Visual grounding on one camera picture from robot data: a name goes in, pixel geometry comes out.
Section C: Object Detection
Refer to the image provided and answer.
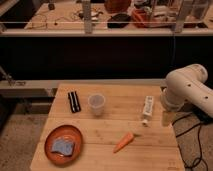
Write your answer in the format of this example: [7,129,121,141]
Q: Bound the black whiteboard eraser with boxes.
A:
[68,91,81,113]

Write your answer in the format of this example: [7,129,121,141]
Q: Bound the white toothpaste tube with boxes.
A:
[142,96,154,126]

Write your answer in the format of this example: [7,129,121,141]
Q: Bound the orange carrot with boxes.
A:
[113,132,140,153]

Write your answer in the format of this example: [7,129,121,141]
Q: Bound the red container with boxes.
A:
[131,7,168,29]

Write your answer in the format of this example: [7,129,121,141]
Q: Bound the clear plastic cup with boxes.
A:
[88,93,105,116]

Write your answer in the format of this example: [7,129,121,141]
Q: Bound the black bowl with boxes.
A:
[107,13,131,28]

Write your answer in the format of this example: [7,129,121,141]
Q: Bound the blue sponge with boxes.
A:
[51,138,75,156]

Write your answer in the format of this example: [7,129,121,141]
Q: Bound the black floor cable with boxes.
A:
[171,111,210,171]

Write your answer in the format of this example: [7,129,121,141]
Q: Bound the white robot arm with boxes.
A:
[160,64,213,118]

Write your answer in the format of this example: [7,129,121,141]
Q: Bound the grey metal post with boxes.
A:
[173,0,193,33]
[82,0,93,34]

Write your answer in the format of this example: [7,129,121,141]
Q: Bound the orange plate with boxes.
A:
[44,125,83,166]

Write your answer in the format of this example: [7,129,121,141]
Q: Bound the grey metal post right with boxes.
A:
[173,0,193,33]

